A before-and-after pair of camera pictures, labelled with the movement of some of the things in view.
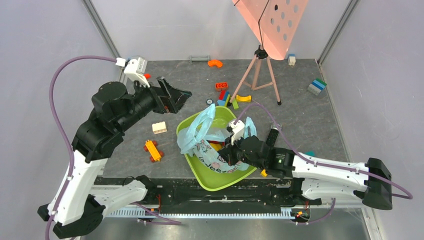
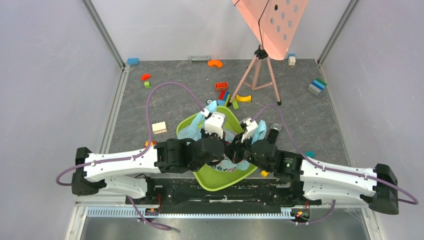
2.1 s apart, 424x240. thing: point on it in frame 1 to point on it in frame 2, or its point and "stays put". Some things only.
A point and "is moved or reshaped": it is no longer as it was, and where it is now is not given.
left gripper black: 167,98 to 205,135
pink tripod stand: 260,53 stays put
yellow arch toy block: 243,99 stays put
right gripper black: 234,154 stays put
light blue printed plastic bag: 193,140 is moved or reshaped
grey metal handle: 199,59 stays put
